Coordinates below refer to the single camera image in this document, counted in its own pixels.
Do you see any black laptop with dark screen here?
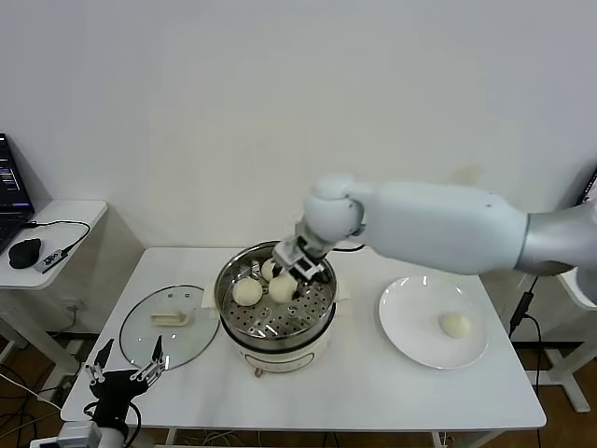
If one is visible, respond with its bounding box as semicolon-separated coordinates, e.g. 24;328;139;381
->
0;133;36;253

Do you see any cream electric cooker pot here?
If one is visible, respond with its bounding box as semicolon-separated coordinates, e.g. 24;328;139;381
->
199;273;352;380

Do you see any white floor cable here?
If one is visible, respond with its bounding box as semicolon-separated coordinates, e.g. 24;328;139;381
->
0;375;62;414

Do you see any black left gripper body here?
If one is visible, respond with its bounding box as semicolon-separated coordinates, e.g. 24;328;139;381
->
88;370;149;422

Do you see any black computer mouse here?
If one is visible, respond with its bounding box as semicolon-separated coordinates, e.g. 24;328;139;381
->
7;237;42;270

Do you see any perforated stainless steel steamer basket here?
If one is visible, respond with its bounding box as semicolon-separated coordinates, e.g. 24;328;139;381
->
214;241;337;349

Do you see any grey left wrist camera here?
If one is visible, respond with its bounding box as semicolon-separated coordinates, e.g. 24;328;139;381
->
58;421;102;445

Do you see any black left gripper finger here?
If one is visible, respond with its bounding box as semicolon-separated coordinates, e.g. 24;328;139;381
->
130;334;169;386
83;338;116;384

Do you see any white round plate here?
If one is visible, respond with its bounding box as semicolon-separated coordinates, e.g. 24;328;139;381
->
377;275;490;371

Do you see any glass lid with cream handle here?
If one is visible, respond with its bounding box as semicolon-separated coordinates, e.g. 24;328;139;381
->
118;286;220;373

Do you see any grey laptop with bright screen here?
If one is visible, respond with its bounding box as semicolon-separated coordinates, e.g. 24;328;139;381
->
577;166;597;206

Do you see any thin black hub cable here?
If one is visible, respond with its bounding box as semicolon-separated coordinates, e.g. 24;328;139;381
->
21;220;92;258

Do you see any white side desk with mouse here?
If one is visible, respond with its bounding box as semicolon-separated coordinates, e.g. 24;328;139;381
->
0;200;145;374

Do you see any grey USB hub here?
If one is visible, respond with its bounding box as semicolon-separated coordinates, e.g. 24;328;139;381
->
36;249;66;275

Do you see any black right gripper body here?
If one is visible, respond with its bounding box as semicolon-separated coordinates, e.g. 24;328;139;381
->
291;232;330;284

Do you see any black cable with adapter block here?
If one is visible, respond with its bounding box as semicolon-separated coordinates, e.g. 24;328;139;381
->
507;274;545;391

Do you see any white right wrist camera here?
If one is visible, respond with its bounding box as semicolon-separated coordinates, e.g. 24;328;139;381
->
272;238;299;268

